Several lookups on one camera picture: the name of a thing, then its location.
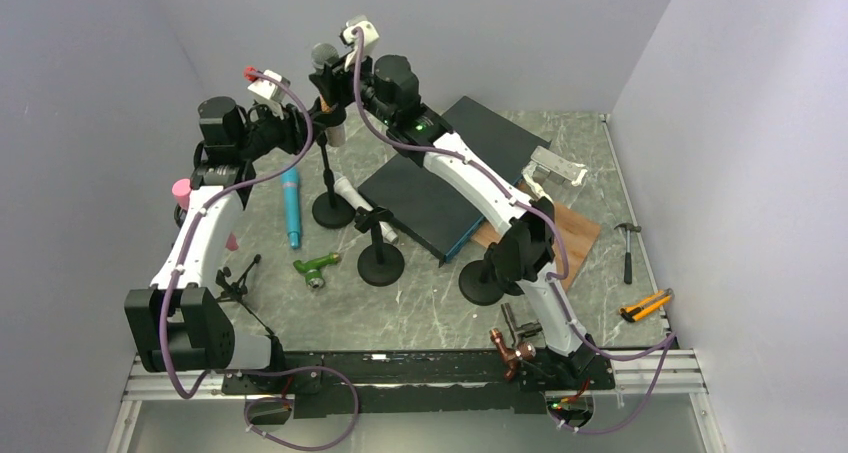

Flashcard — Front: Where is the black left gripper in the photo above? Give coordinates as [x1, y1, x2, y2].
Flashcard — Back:
[237, 99, 325, 162]

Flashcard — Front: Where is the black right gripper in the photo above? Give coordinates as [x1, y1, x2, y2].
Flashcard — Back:
[312, 44, 397, 127]

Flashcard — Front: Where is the blue toy microphone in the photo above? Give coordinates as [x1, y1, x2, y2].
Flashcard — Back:
[281, 167, 302, 250]

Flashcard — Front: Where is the glitter copper microphone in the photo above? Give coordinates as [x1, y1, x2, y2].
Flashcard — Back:
[310, 43, 346, 148]

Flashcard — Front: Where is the white microphone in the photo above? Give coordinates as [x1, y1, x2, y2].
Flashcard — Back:
[333, 172, 399, 245]

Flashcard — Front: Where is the tall black microphone stand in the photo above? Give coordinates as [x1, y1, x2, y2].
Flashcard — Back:
[310, 95, 355, 230]

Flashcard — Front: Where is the short black clip stand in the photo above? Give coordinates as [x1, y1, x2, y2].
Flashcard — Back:
[354, 207, 405, 287]

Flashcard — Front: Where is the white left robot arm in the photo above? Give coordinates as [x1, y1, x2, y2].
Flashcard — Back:
[124, 96, 311, 393]

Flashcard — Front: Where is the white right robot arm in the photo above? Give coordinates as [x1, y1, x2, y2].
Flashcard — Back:
[310, 51, 599, 388]

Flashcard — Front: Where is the pink toy microphone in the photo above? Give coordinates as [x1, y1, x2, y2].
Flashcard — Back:
[171, 178, 239, 251]

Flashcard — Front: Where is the dark blue-edged electronics box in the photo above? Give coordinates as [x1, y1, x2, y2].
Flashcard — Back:
[357, 95, 552, 267]

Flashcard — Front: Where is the green pipe fitting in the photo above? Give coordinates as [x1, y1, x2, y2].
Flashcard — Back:
[292, 252, 341, 290]

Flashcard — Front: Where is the wooden board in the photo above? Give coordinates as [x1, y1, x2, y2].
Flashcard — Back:
[471, 200, 601, 292]

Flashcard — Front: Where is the silver pipe fitting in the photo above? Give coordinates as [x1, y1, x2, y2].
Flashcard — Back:
[500, 303, 542, 360]

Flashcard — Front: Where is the copper pipe fitting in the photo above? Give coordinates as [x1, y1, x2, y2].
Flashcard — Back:
[489, 328, 536, 382]

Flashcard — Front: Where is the black hammer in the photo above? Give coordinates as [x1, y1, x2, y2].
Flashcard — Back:
[615, 222, 642, 285]

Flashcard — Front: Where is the yellow utility knife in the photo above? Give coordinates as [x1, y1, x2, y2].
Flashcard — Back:
[619, 288, 674, 323]

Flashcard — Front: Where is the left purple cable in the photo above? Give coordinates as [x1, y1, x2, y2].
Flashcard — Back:
[158, 68, 360, 452]

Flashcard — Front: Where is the purple cable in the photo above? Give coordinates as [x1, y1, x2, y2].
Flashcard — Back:
[158, 68, 360, 452]
[351, 27, 678, 437]

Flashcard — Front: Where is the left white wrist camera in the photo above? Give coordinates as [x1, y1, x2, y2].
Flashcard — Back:
[243, 66, 291, 119]

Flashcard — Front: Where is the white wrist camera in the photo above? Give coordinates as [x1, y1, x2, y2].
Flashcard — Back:
[340, 15, 380, 71]
[243, 66, 291, 119]

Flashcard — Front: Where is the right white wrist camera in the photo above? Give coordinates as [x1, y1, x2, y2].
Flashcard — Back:
[340, 15, 380, 71]

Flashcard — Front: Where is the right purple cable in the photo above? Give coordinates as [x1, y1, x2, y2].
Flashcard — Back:
[351, 27, 678, 437]

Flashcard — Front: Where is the black tripod shock mount stand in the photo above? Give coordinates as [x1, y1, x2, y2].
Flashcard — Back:
[215, 254, 275, 335]

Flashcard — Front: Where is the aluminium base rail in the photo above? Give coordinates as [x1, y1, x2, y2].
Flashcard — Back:
[105, 347, 730, 453]

